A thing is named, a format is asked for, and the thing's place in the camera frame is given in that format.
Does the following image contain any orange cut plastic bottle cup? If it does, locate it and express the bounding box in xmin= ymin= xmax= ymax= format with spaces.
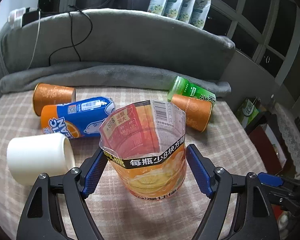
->
xmin=99 ymin=100 xmax=186 ymax=200

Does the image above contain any orange paper cup right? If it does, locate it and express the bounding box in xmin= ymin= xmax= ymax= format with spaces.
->
xmin=171 ymin=94 xmax=212 ymax=132

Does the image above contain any orange paper cup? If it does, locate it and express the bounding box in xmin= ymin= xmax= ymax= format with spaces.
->
xmin=32 ymin=83 xmax=76 ymax=116
xmin=171 ymin=94 xmax=212 ymax=132

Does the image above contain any orange blue bottle cup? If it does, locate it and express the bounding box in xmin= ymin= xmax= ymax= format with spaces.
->
xmin=40 ymin=96 xmax=116 ymax=139

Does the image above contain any orange paper cup left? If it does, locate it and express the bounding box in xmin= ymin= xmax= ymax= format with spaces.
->
xmin=32 ymin=83 xmax=76 ymax=116

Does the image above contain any green tea bottle cup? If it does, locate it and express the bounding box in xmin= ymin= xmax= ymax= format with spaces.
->
xmin=167 ymin=76 xmax=217 ymax=105

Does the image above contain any white lace cloth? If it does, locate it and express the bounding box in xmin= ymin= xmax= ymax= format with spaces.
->
xmin=274 ymin=102 xmax=300 ymax=179

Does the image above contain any green paper shopping bag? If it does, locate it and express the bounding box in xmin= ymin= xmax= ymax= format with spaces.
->
xmin=235 ymin=97 xmax=266 ymax=128

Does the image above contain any grey rolled blanket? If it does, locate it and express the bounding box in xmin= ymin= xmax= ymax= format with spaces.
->
xmin=0 ymin=62 xmax=231 ymax=98

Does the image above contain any grey sofa backrest cushion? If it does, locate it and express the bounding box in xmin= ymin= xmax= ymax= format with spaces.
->
xmin=0 ymin=9 xmax=235 ymax=80

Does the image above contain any white power strip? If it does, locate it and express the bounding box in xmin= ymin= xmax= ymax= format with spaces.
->
xmin=8 ymin=7 xmax=26 ymax=28

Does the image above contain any white cable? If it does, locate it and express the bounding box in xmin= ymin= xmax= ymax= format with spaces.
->
xmin=26 ymin=10 xmax=42 ymax=70

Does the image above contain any black cable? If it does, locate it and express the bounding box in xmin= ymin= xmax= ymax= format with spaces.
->
xmin=48 ymin=4 xmax=94 ymax=67

